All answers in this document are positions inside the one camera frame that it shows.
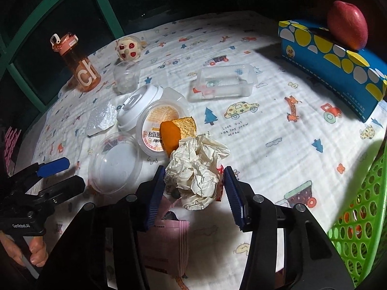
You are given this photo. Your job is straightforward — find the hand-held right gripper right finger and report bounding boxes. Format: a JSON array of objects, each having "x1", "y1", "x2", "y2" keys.
[{"x1": 223, "y1": 166, "x2": 354, "y2": 290}]

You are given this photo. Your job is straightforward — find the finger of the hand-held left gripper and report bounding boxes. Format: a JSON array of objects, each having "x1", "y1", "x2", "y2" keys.
[
  {"x1": 12, "y1": 157, "x2": 71, "y2": 185},
  {"x1": 38, "y1": 176, "x2": 86, "y2": 204}
]

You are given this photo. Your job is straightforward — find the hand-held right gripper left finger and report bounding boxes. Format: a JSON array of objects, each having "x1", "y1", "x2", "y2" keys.
[{"x1": 39, "y1": 166, "x2": 166, "y2": 290}]

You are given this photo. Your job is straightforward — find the white paper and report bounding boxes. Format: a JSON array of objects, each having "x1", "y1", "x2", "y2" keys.
[{"x1": 164, "y1": 134, "x2": 231, "y2": 211}]

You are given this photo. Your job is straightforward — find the green plastic basket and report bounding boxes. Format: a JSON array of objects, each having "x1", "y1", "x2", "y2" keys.
[{"x1": 327, "y1": 143, "x2": 387, "y2": 287}]

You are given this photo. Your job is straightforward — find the person's left hand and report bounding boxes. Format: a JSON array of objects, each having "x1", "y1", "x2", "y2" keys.
[{"x1": 0, "y1": 231, "x2": 49, "y2": 268}]

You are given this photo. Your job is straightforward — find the red wrapper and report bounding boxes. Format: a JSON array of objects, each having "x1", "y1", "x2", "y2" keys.
[{"x1": 215, "y1": 165, "x2": 226, "y2": 203}]

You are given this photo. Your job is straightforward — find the clear round plastic lid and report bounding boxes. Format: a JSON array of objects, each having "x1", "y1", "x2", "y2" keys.
[{"x1": 88, "y1": 131, "x2": 143, "y2": 194}]

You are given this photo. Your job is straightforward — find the pink patterned cloth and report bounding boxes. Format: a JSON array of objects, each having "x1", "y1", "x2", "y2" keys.
[{"x1": 3, "y1": 126, "x2": 22, "y2": 176}]

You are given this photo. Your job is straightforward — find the pink packet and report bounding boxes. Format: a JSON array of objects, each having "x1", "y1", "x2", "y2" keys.
[{"x1": 137, "y1": 196, "x2": 190, "y2": 278}]

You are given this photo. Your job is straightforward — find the printed white blanket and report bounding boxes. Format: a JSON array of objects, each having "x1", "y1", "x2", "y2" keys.
[{"x1": 18, "y1": 10, "x2": 387, "y2": 290}]

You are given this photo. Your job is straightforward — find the silver foil wrapper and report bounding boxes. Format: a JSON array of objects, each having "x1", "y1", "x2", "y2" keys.
[{"x1": 85, "y1": 102, "x2": 118, "y2": 136}]

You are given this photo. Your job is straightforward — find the bread piece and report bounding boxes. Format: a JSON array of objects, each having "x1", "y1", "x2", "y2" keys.
[{"x1": 172, "y1": 116, "x2": 198, "y2": 138}]

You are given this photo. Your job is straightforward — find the round plastic tub orange label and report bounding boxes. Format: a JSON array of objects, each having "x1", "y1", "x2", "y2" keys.
[{"x1": 135, "y1": 87, "x2": 194, "y2": 158}]

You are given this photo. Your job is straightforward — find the white cup lid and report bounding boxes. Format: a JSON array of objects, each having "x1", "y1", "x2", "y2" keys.
[{"x1": 116, "y1": 85, "x2": 164, "y2": 133}]

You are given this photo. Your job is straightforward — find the orange bottle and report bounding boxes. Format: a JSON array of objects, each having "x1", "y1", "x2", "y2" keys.
[{"x1": 50, "y1": 33, "x2": 102, "y2": 93}]

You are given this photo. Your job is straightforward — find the clear plastic cup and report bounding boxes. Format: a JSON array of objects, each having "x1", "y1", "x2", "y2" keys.
[{"x1": 113, "y1": 61, "x2": 140, "y2": 95}]

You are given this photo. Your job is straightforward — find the wrapped round spotted bun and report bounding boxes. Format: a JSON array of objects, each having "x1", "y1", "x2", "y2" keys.
[{"x1": 115, "y1": 35, "x2": 142, "y2": 62}]

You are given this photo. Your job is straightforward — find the blue dotted tissue box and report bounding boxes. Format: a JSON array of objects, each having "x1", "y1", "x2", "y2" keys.
[{"x1": 278, "y1": 19, "x2": 387, "y2": 123}]

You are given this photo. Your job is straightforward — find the red apple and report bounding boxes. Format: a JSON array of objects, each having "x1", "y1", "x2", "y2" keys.
[{"x1": 327, "y1": 0, "x2": 369, "y2": 51}]

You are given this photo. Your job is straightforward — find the green window frame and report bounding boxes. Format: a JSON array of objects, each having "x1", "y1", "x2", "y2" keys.
[{"x1": 0, "y1": 0, "x2": 126, "y2": 109}]

